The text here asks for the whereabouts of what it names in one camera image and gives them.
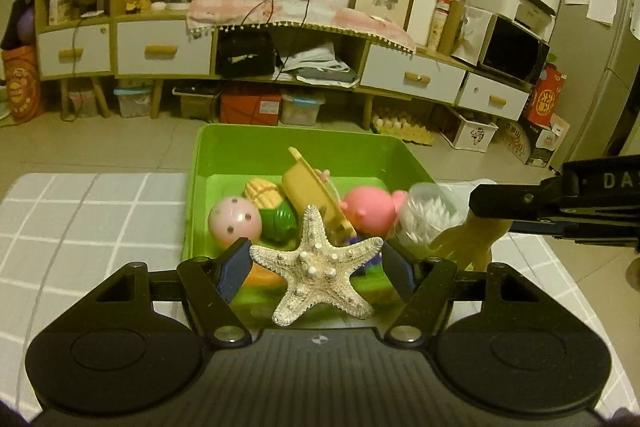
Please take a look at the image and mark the yellow toy pot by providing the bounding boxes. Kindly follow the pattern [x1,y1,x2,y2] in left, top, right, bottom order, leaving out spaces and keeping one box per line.
[281,146,356,246]

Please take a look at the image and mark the egg tray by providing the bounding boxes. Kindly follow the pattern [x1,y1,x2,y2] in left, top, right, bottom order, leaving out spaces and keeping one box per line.
[370,106,435,146]

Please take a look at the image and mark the folded papers in shelf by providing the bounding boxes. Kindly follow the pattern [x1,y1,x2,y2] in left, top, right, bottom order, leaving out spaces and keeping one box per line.
[273,40,358,88]

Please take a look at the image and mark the white box on microwave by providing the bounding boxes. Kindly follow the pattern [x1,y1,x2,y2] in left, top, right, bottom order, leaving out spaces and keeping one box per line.
[466,0,555,36]

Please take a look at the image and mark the green plastic storage box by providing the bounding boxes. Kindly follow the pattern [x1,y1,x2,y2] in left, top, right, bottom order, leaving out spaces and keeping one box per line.
[181,121,471,308]

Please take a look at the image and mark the white carved wooden box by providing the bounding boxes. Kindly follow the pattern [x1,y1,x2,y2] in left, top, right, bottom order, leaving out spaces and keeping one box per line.
[437,106,498,153]

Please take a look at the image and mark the pink pig toy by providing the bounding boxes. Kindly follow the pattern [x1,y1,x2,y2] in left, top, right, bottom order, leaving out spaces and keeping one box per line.
[340,186,408,237]

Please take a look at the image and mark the toy corn cob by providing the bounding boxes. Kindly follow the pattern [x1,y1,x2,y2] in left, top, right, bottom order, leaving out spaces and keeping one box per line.
[243,178,285,210]

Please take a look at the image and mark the black microwave oven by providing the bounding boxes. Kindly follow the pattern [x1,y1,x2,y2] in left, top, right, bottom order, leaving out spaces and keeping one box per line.
[451,6,549,83]

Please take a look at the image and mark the orange toy slice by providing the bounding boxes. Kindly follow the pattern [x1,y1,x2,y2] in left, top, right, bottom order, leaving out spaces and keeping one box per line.
[243,263,286,289]

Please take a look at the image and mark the grey checked table cloth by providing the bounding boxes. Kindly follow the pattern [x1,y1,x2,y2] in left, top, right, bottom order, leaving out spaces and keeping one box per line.
[1,173,639,421]

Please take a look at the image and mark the wooden tv cabinet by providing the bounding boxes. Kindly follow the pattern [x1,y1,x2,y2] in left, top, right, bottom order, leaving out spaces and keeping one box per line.
[35,0,529,119]

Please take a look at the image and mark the orange red gift bag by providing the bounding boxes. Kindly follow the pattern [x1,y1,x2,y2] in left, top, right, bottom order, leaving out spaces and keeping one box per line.
[1,46,43,124]

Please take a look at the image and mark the black bag in shelf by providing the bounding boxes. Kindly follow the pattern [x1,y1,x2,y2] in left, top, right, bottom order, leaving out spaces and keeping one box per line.
[216,30,277,79]

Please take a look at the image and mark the pink table runner cloth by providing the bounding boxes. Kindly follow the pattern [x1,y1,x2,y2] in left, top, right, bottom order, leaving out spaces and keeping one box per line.
[186,0,416,54]

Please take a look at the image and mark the clear plastic storage bin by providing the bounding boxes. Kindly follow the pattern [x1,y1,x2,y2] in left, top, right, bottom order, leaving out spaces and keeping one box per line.
[280,89,326,127]

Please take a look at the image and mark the pink dotted toy ball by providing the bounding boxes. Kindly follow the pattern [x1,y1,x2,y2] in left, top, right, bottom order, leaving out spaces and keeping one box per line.
[207,196,262,249]

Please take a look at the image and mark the red cardboard box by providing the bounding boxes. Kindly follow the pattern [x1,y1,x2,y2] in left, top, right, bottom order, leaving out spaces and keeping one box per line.
[219,86,282,126]

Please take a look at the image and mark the silver refrigerator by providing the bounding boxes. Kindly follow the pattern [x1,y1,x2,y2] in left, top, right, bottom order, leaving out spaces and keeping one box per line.
[549,0,639,171]

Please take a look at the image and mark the red gift box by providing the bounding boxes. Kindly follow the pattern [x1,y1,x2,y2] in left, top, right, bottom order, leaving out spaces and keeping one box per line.
[523,63,566,127]

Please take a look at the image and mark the green toy vegetable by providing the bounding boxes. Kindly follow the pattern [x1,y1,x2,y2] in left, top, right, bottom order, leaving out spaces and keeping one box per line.
[259,199,298,245]

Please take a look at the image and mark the clear cotton swab jar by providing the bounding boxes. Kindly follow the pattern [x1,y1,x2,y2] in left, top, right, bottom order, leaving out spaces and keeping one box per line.
[392,182,466,253]

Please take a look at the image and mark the white starfish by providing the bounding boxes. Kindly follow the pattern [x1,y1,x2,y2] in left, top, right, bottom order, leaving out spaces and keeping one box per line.
[250,205,384,327]

